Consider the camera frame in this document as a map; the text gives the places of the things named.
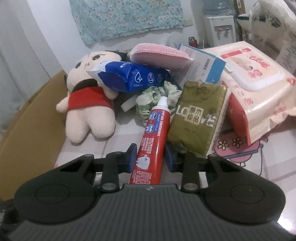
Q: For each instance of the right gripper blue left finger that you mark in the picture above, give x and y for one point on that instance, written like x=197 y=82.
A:
x=131 y=156

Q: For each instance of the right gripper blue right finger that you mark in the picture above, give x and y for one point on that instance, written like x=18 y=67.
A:
x=171 y=157

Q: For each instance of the red toothpaste tube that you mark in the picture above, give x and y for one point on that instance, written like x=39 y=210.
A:
x=148 y=166

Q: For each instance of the gold tissue pack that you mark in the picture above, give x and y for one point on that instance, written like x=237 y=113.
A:
x=199 y=116

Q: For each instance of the green white scrunched cloth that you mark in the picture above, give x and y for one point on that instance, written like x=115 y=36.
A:
x=150 y=98

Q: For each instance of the large doll plush red shirt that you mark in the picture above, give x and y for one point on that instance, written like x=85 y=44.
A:
x=89 y=104

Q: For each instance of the blue tissue pack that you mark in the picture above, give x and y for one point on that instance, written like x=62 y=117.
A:
x=128 y=77

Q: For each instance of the white blue carton box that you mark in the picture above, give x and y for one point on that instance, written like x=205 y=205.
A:
x=203 y=67

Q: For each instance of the pink scrub sponge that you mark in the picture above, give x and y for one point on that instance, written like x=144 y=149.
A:
x=159 y=56

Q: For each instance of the brown cardboard box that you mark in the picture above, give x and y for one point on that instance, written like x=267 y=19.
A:
x=34 y=138

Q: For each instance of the pink wet wipes pack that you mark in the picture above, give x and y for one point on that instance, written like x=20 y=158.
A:
x=262 y=91

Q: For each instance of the white water dispenser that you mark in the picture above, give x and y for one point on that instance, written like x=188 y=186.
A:
x=220 y=30

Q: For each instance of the grey curtain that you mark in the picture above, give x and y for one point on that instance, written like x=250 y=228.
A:
x=27 y=61

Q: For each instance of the blue water jug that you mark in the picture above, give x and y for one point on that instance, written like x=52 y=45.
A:
x=216 y=8

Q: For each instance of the white fluffy blanket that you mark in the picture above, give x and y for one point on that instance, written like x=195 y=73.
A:
x=270 y=25

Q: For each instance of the teal floral wall cloth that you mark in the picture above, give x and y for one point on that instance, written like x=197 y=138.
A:
x=99 y=21

